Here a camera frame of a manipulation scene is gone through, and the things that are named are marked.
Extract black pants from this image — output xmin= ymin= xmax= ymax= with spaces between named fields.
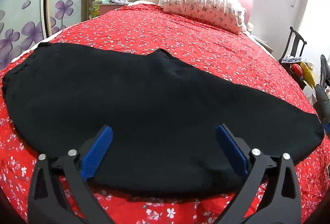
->
xmin=2 ymin=43 xmax=324 ymax=197

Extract red yellow items on chair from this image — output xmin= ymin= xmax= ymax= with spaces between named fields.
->
xmin=279 ymin=56 xmax=316 ymax=89

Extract black metal chair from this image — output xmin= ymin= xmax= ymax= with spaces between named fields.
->
xmin=278 ymin=26 xmax=307 ymax=90

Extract pink pillow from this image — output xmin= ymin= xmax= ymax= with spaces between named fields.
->
xmin=238 ymin=0 xmax=253 ymax=25

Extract white floral pillow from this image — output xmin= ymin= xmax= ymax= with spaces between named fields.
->
xmin=159 ymin=0 xmax=247 ymax=34

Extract red floral bedspread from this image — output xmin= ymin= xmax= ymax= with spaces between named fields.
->
xmin=1 ymin=5 xmax=314 ymax=223

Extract purple flower wardrobe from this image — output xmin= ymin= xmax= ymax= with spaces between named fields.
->
xmin=1 ymin=0 xmax=87 ymax=69

